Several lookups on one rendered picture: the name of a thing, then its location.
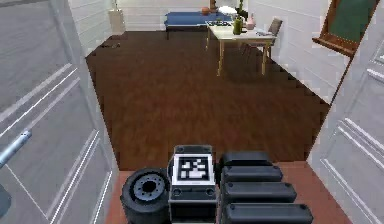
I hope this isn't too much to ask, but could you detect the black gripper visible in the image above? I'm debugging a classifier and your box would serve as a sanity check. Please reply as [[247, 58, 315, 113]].
[[120, 167, 172, 224]]

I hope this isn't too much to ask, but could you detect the white panelled room door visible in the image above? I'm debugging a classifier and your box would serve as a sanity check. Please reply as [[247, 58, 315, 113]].
[[0, 0, 120, 224], [306, 0, 384, 224]]

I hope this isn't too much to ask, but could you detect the pale wooden table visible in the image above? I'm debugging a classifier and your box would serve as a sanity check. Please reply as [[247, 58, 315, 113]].
[[205, 21, 278, 77]]

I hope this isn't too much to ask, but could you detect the green bottle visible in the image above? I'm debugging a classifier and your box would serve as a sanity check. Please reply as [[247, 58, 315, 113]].
[[232, 17, 244, 36]]

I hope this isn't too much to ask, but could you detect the pink vase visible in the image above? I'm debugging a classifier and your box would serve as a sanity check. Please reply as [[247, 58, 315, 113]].
[[245, 13, 257, 31]]

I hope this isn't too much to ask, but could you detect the white pillow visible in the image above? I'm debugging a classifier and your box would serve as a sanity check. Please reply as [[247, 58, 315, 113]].
[[218, 5, 238, 16]]

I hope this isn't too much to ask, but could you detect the green house plant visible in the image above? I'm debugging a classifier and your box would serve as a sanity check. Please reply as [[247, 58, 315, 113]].
[[235, 0, 249, 21]]

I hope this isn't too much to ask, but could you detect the wooden framed green picture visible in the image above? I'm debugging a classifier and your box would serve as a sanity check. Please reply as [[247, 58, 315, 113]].
[[312, 0, 381, 58]]

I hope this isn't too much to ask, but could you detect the grey metal door handle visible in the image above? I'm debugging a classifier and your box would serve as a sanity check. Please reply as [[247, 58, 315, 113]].
[[0, 129, 33, 170]]

